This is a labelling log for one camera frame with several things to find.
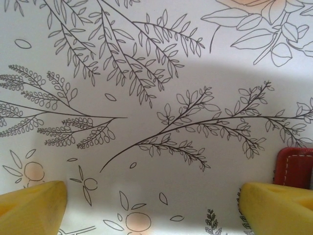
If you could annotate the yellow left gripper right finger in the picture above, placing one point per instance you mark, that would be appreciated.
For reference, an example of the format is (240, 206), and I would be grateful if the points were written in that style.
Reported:
(278, 210)

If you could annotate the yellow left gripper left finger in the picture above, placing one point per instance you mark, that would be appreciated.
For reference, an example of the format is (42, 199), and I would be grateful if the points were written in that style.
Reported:
(29, 213)

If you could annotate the red leather card holder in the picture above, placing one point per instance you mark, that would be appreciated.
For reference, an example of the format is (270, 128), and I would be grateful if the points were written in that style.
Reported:
(298, 169)

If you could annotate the floral patterned table cover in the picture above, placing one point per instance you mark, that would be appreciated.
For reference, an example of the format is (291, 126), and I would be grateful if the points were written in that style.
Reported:
(146, 73)

